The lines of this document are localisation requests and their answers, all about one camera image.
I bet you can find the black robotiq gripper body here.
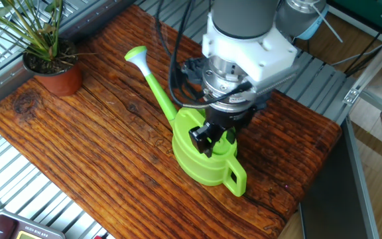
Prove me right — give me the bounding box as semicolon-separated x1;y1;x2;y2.
206;105;257;131

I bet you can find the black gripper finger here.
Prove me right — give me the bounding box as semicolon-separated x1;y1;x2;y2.
188;122;227;159
226;127;238;145

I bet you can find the green plastic watering can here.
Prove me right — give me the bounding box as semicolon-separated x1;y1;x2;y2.
124;45;247;197

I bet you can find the potted plant in terracotta pot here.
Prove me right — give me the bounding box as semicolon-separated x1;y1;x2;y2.
0;0;96;98

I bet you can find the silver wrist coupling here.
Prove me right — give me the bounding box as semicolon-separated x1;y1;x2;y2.
201;55;259;114

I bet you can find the dark grey crumpled towel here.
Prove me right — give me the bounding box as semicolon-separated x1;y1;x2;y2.
180;56;212;86

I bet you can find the dark grey side panel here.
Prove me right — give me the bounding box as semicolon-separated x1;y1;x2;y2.
298;118;380;239

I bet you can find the red tin box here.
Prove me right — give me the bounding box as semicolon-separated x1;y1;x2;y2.
0;211;67;239

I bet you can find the black cable bundle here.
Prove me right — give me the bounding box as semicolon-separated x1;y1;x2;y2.
154;0;255;110

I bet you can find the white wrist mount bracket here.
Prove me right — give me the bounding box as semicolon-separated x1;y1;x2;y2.
201;13;298;84

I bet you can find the aluminium profile frame beam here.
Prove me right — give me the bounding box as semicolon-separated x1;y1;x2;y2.
342;19;382;124

